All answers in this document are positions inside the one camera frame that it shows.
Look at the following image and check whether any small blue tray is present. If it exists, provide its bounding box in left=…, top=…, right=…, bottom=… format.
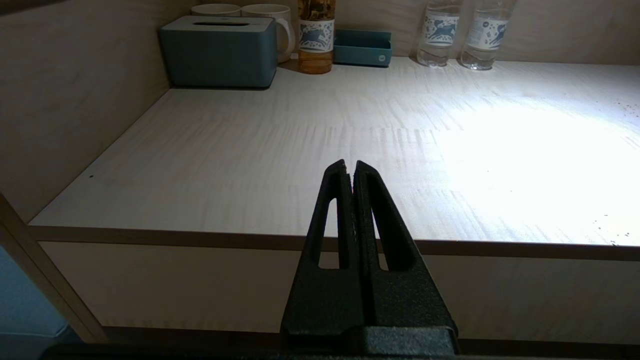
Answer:
left=332, top=29, right=393, bottom=67

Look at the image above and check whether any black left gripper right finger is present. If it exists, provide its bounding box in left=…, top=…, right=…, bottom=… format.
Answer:
left=352, top=161, right=456, bottom=329

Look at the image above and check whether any clear water bottle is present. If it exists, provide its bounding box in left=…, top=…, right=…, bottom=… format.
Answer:
left=460, top=0, right=516, bottom=71
left=416, top=0, right=462, bottom=68

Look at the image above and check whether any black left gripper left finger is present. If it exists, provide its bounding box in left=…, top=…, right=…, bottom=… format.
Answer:
left=280, top=160, right=366, bottom=337

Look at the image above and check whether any half-full amber tea bottle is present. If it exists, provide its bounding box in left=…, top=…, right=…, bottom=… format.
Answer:
left=297, top=0, right=336, bottom=75

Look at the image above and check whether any white mug with handle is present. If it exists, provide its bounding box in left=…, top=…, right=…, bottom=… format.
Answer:
left=241, top=4, right=296, bottom=64

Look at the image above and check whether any blue-grey tissue box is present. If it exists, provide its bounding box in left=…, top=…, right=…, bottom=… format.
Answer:
left=159, top=15, right=278, bottom=90

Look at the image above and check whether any white mug without visible handle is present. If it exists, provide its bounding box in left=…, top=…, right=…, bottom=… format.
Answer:
left=190, top=3, right=242, bottom=17

